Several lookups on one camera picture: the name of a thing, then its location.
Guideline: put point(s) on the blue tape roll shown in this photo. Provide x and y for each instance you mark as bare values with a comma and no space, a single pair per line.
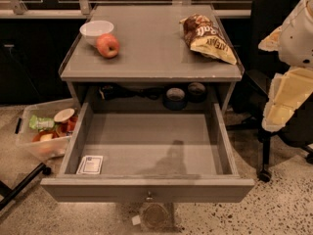
174,99

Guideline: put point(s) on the white bowl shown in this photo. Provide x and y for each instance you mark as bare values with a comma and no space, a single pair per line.
92,30

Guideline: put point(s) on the white card packet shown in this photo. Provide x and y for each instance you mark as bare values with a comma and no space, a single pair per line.
90,165

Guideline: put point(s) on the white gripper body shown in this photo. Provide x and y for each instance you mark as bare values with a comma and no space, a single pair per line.
299,38

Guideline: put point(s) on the small white dish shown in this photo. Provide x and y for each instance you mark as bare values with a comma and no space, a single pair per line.
64,115

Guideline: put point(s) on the black stand leg with wheel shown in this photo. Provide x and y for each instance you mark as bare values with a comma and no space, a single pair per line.
9,194

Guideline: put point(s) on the brown yellow chip bag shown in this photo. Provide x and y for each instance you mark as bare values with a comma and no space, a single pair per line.
204,36

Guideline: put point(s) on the black office chair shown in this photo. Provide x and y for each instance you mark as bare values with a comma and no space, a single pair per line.
251,94

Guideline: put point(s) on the red apple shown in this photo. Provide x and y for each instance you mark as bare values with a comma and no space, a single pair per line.
107,45

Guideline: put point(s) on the round floor marker disc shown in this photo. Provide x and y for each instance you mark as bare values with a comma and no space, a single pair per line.
152,216

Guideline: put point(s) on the clear plastic storage bin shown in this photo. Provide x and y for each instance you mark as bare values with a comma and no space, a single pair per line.
47,144

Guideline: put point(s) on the grey drawer cabinet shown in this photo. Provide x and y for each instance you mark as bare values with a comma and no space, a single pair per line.
152,50

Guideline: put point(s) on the green snack packet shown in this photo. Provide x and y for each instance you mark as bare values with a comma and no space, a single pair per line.
41,123

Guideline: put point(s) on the metal railing frame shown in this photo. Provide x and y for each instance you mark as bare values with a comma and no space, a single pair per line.
49,0

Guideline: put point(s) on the black tape roll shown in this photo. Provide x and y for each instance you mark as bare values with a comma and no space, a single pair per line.
196,92

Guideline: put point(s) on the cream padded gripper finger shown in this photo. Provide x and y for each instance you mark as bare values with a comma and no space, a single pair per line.
271,42

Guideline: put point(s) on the grey top drawer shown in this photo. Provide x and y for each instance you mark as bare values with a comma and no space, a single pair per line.
156,157

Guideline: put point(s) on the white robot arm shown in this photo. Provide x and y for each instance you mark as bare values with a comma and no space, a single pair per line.
293,40

